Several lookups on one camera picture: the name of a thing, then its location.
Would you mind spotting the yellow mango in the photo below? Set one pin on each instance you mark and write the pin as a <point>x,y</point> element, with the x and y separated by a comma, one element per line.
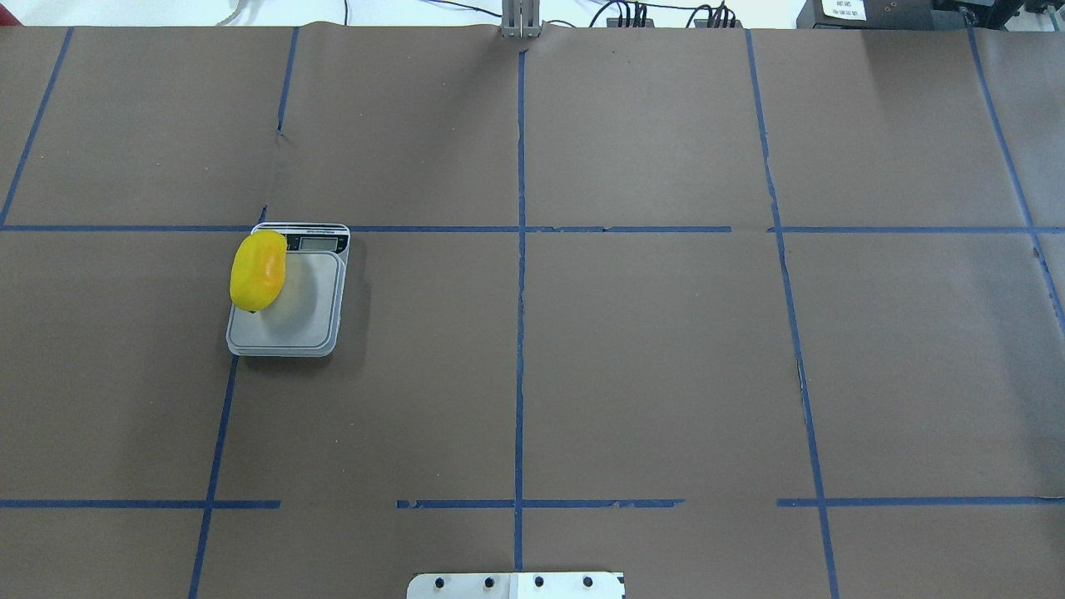
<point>258,272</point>

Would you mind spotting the silver digital kitchen scale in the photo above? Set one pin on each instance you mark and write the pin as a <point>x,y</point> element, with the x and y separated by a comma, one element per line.
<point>304,320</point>

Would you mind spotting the black electronics box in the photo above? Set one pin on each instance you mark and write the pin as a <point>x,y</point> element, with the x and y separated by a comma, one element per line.
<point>866,15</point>

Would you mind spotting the aluminium frame post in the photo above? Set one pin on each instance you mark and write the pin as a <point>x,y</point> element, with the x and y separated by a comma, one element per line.
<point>521,19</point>

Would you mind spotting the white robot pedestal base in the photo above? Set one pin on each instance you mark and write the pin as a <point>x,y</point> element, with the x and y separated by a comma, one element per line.
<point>518,585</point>

